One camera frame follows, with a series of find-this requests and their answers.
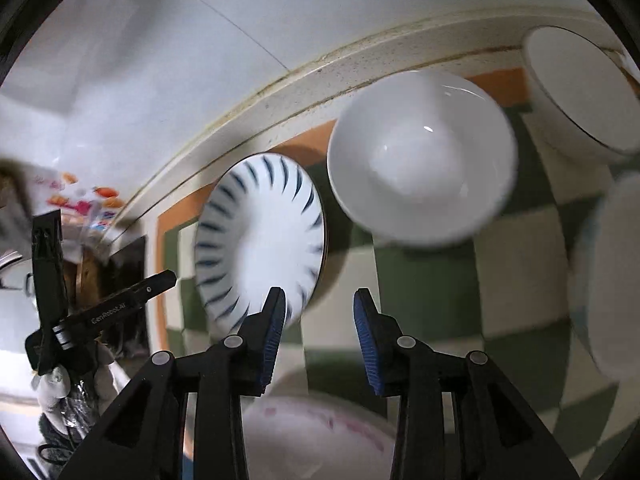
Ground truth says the white plate pink pattern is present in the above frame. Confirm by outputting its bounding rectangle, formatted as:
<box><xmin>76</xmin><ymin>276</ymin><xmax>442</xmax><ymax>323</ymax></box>
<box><xmin>243</xmin><ymin>394</ymin><xmax>395</xmax><ymax>479</ymax></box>

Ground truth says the white bowl blue pattern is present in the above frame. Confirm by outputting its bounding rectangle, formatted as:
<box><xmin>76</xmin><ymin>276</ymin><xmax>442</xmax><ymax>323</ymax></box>
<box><xmin>567</xmin><ymin>172</ymin><xmax>639</xmax><ymax>382</ymax></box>

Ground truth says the blue striped white plate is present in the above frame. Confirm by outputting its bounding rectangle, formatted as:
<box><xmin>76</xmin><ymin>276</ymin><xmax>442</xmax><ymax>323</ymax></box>
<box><xmin>194</xmin><ymin>153</ymin><xmax>326</xmax><ymax>336</ymax></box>

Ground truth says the plain white bowl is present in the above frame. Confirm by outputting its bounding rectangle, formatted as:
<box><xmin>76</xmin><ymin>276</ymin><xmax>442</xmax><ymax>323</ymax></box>
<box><xmin>326</xmin><ymin>68</ymin><xmax>518</xmax><ymax>247</ymax></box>

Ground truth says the white bowl dark rim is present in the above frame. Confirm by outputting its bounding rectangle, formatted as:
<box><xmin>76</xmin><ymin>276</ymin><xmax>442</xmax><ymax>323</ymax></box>
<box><xmin>522</xmin><ymin>26</ymin><xmax>639</xmax><ymax>164</ymax></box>

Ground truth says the green white checkered mat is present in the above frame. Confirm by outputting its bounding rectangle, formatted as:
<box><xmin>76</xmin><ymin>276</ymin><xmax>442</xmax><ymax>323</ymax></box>
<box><xmin>154</xmin><ymin>66</ymin><xmax>640</xmax><ymax>480</ymax></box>

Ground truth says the colourful snack package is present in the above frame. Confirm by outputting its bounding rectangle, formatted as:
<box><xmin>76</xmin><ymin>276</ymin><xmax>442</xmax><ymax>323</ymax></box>
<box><xmin>25</xmin><ymin>167</ymin><xmax>125</xmax><ymax>245</ymax></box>

